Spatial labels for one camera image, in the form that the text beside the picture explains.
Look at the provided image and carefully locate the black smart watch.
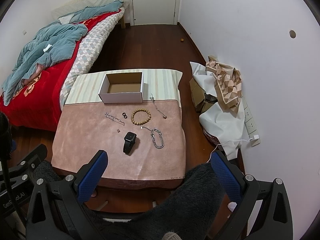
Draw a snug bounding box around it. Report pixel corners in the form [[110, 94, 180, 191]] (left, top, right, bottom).
[[123, 132, 137, 154]]

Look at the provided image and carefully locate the silver link bracelet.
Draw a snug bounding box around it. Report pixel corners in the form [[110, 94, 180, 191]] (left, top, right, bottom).
[[104, 112, 125, 126]]

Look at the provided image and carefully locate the wooden bead bracelet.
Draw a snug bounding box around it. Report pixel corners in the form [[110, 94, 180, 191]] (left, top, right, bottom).
[[130, 108, 153, 126]]

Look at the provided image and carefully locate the silver chain bracelet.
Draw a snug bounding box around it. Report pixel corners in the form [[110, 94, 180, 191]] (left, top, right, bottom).
[[140, 125, 165, 150]]

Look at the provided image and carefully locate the white cardboard box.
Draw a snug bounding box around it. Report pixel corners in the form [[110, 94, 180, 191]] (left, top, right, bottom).
[[98, 72, 144, 104]]

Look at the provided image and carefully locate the thin pendant necklace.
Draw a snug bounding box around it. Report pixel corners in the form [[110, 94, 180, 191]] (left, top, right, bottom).
[[149, 93, 168, 119]]

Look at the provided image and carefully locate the white power strip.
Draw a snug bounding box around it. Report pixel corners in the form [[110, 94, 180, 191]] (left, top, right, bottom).
[[241, 96, 260, 147]]

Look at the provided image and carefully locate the red blanket with flower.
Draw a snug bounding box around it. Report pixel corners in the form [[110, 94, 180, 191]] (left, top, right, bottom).
[[0, 10, 121, 132]]

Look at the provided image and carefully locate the pink and striped table mat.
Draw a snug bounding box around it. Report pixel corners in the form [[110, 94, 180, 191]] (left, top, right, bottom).
[[51, 69, 186, 189]]

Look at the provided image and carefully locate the brown cardboard box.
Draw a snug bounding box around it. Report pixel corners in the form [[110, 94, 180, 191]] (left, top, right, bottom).
[[189, 78, 217, 114]]

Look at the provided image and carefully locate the beige patterned scarf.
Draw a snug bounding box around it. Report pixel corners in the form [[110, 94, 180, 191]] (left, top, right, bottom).
[[206, 56, 242, 115]]

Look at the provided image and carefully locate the checkered mattress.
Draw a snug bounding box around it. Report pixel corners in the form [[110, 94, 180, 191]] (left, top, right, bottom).
[[59, 7, 125, 108]]

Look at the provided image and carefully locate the teal quilt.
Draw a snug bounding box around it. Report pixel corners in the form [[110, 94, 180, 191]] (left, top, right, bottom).
[[2, 1, 123, 106]]

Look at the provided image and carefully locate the white door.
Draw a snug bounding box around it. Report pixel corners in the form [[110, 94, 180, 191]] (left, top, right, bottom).
[[129, 0, 180, 26]]

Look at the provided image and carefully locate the white charger cable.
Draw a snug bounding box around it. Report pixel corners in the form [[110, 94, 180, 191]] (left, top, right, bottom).
[[206, 134, 260, 164]]

